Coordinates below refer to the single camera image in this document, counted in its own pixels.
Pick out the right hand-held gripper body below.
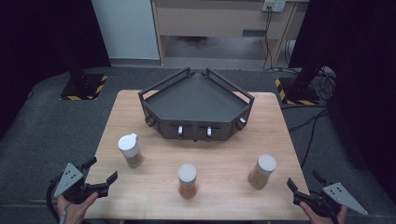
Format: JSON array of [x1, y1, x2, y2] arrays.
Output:
[[292, 182, 369, 218]]

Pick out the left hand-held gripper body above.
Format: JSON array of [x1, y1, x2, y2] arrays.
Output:
[[53, 162, 110, 205]]

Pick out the tan spice jar white lid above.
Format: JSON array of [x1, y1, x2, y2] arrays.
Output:
[[247, 154, 277, 190]]

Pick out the brown spice jar flip lid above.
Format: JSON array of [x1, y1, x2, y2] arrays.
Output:
[[117, 133, 145, 168]]

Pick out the orange spice jar white lid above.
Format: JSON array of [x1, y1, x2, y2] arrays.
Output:
[[177, 163, 198, 200]]

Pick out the dark grey corner spice rack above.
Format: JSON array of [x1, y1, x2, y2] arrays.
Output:
[[137, 66, 256, 143]]

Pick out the person's right hand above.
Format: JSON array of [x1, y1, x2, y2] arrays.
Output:
[[298, 201, 348, 224]]

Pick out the person's left hand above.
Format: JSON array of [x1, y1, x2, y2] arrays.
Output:
[[56, 191, 100, 224]]

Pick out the black stand with striped base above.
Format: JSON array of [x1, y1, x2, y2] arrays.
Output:
[[59, 0, 109, 102], [274, 0, 331, 106]]

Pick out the black curtain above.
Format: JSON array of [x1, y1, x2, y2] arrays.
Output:
[[0, 0, 112, 139], [289, 0, 396, 195]]

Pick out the white panel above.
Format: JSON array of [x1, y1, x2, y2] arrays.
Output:
[[91, 0, 161, 61]]

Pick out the grey cabinet label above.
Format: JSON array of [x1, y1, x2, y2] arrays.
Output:
[[242, 29, 267, 37]]

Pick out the wooden cabinet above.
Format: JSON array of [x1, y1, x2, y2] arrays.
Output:
[[150, 0, 310, 67]]

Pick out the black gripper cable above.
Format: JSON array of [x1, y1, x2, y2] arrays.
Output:
[[46, 174, 64, 222]]

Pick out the black floor cable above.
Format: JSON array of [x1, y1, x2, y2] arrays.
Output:
[[288, 107, 330, 133], [300, 111, 326, 169]]

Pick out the black power cable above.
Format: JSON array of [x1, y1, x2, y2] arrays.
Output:
[[262, 6, 270, 71], [268, 6, 275, 69]]

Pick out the white wall socket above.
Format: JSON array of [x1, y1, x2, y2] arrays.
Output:
[[262, 0, 287, 13]]

